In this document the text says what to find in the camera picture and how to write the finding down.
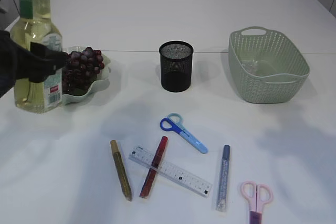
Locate clear plastic ruler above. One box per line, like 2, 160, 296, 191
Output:
129, 146, 212, 198

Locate blue scissors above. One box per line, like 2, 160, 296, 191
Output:
160, 113, 208, 154

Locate silver blue glitter pen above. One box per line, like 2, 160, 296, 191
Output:
216, 145, 230, 212

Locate pink scissors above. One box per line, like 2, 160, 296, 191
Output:
240, 181, 274, 224

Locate green wavy glass plate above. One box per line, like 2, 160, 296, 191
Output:
62, 46, 110, 105

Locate green plastic woven basket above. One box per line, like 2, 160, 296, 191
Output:
228, 26, 310, 104

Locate red glitter pen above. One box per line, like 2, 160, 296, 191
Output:
139, 136, 168, 198

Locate red grape bunch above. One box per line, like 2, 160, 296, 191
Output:
62, 47, 105, 96

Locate gold glitter pen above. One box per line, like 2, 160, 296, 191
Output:
110, 140, 132, 201

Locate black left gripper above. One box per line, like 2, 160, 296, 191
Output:
1, 30, 67, 97

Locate black mesh pen holder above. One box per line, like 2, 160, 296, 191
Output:
159, 41, 194, 93

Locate yellow liquid plastic bottle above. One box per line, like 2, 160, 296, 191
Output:
10, 0, 62, 114

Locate clear plastic sheet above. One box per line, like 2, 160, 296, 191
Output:
241, 60, 259, 74

